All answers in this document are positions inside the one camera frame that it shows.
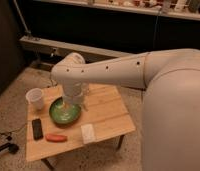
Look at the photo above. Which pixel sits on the low metal rail base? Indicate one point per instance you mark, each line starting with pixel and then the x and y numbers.
pixel 57 48

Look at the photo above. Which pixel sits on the green bowl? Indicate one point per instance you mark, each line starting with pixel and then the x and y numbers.
pixel 61 113

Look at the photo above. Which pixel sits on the long wooden shelf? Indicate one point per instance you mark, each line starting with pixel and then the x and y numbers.
pixel 129 6

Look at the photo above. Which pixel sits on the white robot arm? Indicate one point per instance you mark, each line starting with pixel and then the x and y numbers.
pixel 171 103

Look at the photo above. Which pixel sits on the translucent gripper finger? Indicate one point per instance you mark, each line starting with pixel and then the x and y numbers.
pixel 66 107
pixel 84 106

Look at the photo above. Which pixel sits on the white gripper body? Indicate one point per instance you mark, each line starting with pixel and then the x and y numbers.
pixel 74 93

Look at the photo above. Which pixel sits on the small wooden table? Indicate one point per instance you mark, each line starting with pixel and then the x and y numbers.
pixel 105 110

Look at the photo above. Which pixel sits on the orange carrot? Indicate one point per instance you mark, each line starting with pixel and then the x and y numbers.
pixel 55 138

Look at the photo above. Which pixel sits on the white sponge block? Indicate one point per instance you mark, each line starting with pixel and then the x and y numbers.
pixel 88 133

